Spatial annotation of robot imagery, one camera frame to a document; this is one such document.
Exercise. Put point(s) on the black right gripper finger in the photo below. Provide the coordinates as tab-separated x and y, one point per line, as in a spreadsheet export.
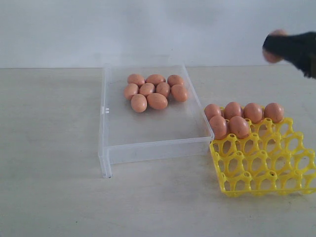
299	50

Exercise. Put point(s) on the yellow plastic egg tray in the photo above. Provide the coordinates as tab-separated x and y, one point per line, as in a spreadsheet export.
272	158

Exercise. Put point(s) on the clear plastic storage box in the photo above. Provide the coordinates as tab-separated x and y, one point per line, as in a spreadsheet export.
179	130

